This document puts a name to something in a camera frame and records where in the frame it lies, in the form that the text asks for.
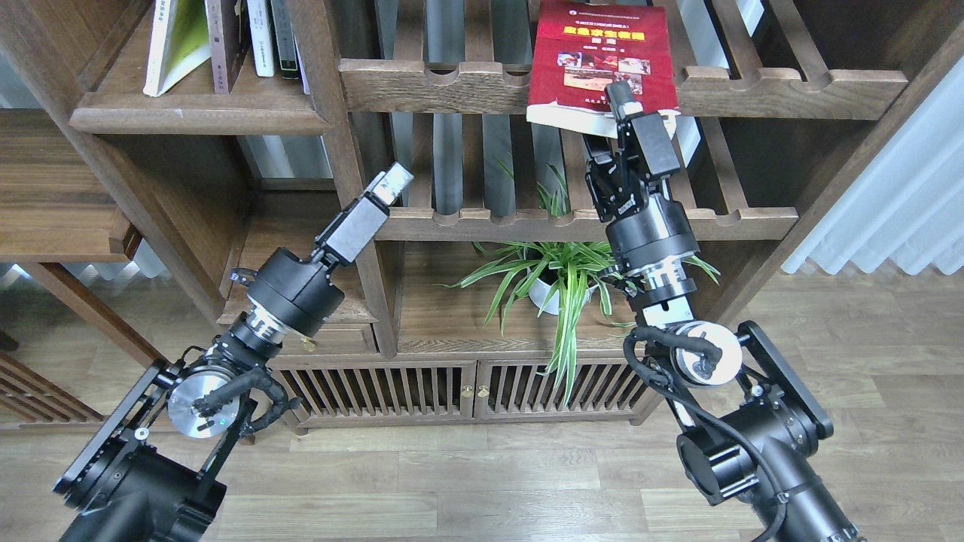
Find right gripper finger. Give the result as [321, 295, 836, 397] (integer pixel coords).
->
[606, 80, 642, 123]

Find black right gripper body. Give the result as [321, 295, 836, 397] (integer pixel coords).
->
[583, 113, 699, 277]

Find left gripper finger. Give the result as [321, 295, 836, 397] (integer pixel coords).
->
[371, 163, 414, 206]

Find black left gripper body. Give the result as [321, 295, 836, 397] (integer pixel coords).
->
[231, 190, 390, 340]

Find red book with photos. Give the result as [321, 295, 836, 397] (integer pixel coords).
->
[526, 1, 681, 139]

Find maroon book white characters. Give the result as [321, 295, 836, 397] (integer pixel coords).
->
[204, 0, 250, 95]

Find yellow green book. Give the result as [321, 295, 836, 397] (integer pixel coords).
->
[142, 1, 211, 97]

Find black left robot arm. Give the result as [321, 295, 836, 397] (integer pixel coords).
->
[54, 163, 413, 541]

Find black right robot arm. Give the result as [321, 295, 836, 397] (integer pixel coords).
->
[583, 81, 861, 541]

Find dark wooden bookshelf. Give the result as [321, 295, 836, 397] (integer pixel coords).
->
[0, 0, 964, 445]

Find green spider plant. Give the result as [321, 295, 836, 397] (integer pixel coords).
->
[441, 158, 719, 407]

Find white plant pot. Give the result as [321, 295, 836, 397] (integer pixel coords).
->
[528, 276, 599, 319]

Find pale upright book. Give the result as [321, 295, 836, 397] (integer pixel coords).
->
[289, 11, 311, 96]

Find white upright book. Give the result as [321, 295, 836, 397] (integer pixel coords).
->
[246, 0, 276, 77]

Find brass drawer knob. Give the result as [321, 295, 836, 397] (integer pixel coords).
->
[460, 385, 491, 397]

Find dark upright book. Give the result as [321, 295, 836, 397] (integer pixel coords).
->
[270, 0, 300, 80]

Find white curtain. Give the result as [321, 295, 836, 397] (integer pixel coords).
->
[781, 61, 963, 275]

